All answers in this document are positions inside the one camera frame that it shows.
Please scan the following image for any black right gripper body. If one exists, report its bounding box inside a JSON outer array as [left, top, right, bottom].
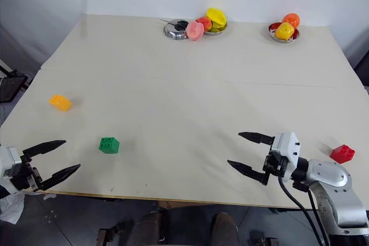
[[262, 149, 288, 178]]

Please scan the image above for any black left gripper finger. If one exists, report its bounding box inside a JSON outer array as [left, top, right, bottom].
[[22, 139, 67, 156], [36, 163, 82, 192]]

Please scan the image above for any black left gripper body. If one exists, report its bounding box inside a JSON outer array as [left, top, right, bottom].
[[11, 153, 44, 192]]

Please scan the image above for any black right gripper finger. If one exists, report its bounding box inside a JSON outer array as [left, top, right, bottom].
[[227, 159, 271, 186], [238, 131, 275, 145]]

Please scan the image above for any yellow toy block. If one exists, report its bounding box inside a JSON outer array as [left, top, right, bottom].
[[48, 94, 73, 112]]

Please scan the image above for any green toy block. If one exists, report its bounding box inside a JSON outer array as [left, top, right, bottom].
[[98, 136, 121, 155]]

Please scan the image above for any dark rounded shape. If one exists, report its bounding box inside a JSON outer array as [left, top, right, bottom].
[[134, 210, 163, 246], [211, 211, 239, 246]]

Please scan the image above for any black folding stand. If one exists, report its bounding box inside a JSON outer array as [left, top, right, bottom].
[[0, 58, 32, 104]]

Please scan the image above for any red toy block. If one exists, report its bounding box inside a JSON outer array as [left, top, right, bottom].
[[329, 143, 356, 164]]

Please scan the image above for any steel bowl with pepper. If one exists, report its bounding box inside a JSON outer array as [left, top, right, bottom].
[[268, 22, 302, 45]]

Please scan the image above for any yellow toy bell pepper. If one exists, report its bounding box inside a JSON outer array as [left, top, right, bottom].
[[274, 22, 295, 40]]

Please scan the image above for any steel bowl with starfruit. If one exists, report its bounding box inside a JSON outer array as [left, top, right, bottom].
[[202, 21, 229, 36]]

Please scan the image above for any pink toy peach half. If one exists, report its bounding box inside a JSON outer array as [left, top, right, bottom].
[[185, 21, 205, 41]]

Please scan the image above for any orange toy fruit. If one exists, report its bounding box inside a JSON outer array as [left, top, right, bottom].
[[281, 13, 301, 30]]

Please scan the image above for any red toy apple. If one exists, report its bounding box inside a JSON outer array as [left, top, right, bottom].
[[195, 16, 213, 32]]

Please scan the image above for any yellow toy starfruit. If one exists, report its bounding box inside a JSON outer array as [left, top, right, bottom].
[[205, 7, 227, 29]]

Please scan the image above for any black object beside table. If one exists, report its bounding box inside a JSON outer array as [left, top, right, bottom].
[[352, 52, 369, 86]]

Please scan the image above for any steel lid with black knob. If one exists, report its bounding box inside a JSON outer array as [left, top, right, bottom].
[[160, 18, 190, 40]]

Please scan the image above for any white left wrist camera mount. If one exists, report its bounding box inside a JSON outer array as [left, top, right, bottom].
[[0, 145, 23, 195]]

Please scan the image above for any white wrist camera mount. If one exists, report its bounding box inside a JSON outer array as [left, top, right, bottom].
[[0, 145, 23, 195], [270, 131, 302, 183]]

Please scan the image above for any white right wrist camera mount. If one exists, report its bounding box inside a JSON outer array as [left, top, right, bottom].
[[270, 131, 302, 183]]

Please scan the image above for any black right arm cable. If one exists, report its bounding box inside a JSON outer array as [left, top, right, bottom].
[[277, 175, 331, 246]]

